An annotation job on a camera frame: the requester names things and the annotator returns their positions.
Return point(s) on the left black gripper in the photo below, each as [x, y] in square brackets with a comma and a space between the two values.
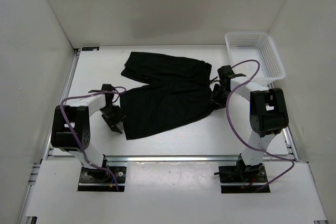
[112, 124]

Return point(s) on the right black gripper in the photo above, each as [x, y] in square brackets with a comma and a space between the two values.
[214, 99]

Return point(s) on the black shorts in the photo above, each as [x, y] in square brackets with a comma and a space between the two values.
[175, 92]

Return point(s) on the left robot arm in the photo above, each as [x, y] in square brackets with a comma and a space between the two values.
[71, 129]

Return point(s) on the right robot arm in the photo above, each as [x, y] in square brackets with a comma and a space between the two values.
[267, 116]

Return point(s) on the white perforated plastic basket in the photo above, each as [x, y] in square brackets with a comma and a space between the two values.
[252, 45]

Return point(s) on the small dark label sticker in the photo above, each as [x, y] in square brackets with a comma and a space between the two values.
[90, 48]

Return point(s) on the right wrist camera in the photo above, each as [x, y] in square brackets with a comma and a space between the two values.
[225, 74]

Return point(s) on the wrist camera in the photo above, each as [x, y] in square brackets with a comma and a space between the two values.
[107, 89]
[225, 74]

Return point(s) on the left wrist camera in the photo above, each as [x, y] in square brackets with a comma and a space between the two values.
[107, 89]

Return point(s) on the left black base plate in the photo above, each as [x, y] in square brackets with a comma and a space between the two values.
[101, 181]

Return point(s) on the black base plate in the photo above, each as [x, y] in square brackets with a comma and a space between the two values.
[232, 182]
[101, 181]

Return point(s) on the aluminium front rail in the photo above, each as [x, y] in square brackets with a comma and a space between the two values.
[188, 158]

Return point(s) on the aluminium rail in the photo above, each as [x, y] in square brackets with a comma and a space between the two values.
[65, 92]
[188, 158]

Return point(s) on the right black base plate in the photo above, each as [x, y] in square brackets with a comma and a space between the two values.
[232, 182]

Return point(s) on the aluminium left rail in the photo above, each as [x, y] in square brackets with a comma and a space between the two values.
[65, 92]

